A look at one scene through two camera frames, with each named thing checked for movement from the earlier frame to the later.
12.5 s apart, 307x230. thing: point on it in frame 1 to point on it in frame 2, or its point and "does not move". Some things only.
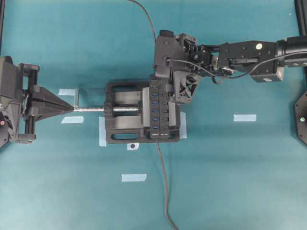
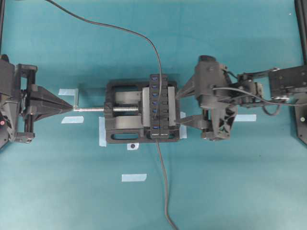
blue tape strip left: [73, 120] does not move
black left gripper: [36, 102] does not move
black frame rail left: [2, 9] does not move
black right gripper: [190, 62] to [219, 94]
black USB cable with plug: [148, 15] to [126, 32]
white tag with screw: [133, 146] does not move
